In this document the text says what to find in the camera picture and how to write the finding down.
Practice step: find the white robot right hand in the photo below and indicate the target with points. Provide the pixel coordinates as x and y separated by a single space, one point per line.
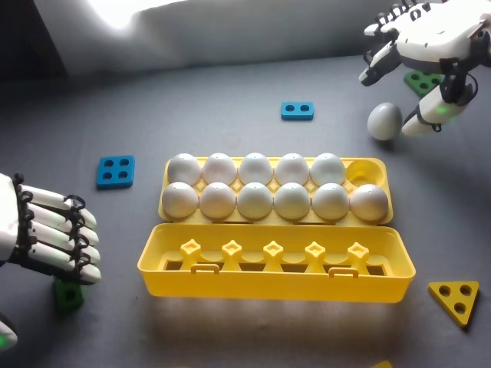
433 38

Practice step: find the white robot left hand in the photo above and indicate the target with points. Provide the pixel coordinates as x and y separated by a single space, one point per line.
50 230

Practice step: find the yellow plastic egg carton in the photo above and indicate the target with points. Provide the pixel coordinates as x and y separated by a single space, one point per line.
268 285

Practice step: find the green four-hole block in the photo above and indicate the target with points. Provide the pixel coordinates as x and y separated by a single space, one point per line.
416 86

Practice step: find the green one-hole block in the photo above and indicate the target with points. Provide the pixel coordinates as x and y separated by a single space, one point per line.
61 297

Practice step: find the blue four-hole square block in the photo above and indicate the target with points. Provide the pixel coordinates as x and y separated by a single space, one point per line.
115 180

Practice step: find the blue two-hole rectangular block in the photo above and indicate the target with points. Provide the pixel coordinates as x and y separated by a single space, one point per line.
297 116

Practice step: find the white backdrop sheet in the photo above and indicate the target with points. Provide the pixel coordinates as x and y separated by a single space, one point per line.
230 34

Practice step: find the grey table cloth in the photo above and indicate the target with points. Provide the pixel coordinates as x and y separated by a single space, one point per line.
230 337

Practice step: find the yellow three-hole triangle block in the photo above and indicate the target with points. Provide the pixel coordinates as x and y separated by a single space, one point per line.
454 312

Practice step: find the yellow four-hole square block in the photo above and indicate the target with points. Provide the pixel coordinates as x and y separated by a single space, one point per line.
381 365

